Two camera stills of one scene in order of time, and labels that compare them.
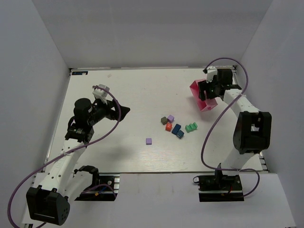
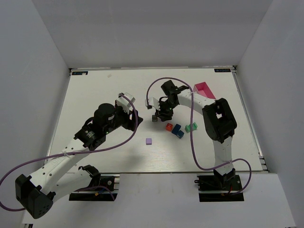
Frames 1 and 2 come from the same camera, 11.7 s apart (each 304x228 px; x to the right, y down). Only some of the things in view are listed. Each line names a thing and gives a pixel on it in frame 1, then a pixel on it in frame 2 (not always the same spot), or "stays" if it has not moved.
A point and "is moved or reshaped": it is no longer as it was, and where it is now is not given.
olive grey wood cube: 164,120 is moved or reshaped
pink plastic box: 204,105 is moved or reshaped
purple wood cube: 148,141 stays
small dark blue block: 180,134 stays
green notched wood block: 191,127 stays
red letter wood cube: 168,127 stays
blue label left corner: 80,73 stays
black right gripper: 203,90 -> 162,112
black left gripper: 113,109 -> 131,119
